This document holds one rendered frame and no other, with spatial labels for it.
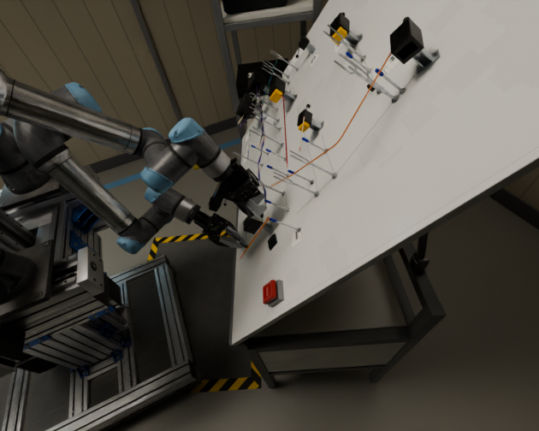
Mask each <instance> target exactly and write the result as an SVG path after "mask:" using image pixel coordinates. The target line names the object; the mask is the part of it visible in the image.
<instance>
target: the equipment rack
mask: <svg viewBox="0 0 539 431"><path fill-rule="evenodd" d="M210 2H211V6H212V10H213V14H214V18H215V23H216V30H217V33H218V38H219V42H220V46H221V50H222V57H223V61H224V65H225V69H226V73H227V77H228V84H229V89H230V92H231V97H232V100H233V105H234V112H235V116H236V120H237V124H238V122H239V120H240V119H241V118H242V117H241V116H239V115H236V111H237V109H238V107H239V104H240V100H241V98H239V95H238V91H237V86H236V82H235V77H234V70H233V65H232V61H231V56H230V52H229V48H228V40H227V35H226V32H227V31H231V35H232V40H233V45H234V54H235V58H236V62H237V69H238V64H242V61H241V55H240V47H239V41H238V36H237V31H236V30H240V29H247V28H253V27H264V26H270V25H277V24H283V23H289V22H295V21H300V25H301V21H303V36H304V35H305V36H306V21H307V20H312V25H314V23H315V21H316V20H317V18H318V16H319V15H320V14H321V12H322V0H287V3H286V5H283V6H281V7H279V6H275V7H269V8H264V9H254V10H247V11H241V12H236V13H233V14H226V12H224V8H223V4H220V0H210ZM308 11H310V12H308ZM302 12H303V13H302ZM296 13H299V14H296ZM290 14H292V15H290ZM278 15H280V16H278ZM271 16H274V17H271ZM265 17H269V18H265ZM259 18H263V19H259ZM253 19H256V20H253ZM248 20H250V21H248ZM236 21H238V22H236ZM226 23H227V24H226ZM242 120H243V118H242V119H241V121H240V123H239V124H238V128H239V132H240V139H242V138H243V137H244V135H245V134H246V131H247V130H248V128H249V127H250V125H251V124H252V117H250V118H249V119H248V120H247V129H246V130H245V126H244V124H243V123H242V124H243V125H242V124H241V122H242ZM240 124H241V125H242V126H240Z"/></svg>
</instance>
